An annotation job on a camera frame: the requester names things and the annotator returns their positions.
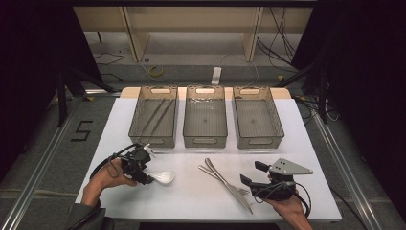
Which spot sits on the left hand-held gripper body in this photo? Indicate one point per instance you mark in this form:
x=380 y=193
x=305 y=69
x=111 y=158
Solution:
x=135 y=157

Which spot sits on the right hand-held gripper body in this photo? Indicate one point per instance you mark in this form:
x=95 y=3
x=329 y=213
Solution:
x=276 y=190

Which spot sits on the metal table knife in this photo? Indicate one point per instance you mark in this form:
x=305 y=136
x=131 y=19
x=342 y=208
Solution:
x=237 y=195

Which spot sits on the white ceramic spoon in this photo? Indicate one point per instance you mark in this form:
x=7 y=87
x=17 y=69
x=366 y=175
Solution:
x=164 y=177

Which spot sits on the grey translucent plastic bin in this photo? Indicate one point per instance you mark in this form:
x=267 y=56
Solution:
x=205 y=111
x=257 y=111
x=159 y=92

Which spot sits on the person's right hand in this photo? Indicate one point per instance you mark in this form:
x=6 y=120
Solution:
x=290 y=209

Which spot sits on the person's left hand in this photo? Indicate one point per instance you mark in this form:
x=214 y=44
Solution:
x=105 y=180

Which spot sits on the white table mat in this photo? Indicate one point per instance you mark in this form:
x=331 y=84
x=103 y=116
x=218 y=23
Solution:
x=198 y=211

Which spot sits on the black metal stand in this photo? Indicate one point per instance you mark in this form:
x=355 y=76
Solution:
x=323 y=102
x=62 y=102

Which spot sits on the white power strip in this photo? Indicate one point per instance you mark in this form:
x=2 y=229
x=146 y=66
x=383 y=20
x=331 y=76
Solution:
x=216 y=76

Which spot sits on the black curtain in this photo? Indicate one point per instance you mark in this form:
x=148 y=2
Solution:
x=25 y=64
x=367 y=80

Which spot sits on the light wooden desk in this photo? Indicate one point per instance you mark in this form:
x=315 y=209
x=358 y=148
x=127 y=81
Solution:
x=191 y=19

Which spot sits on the aluminium floor rail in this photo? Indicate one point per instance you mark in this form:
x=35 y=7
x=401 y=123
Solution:
x=348 y=179
x=35 y=182

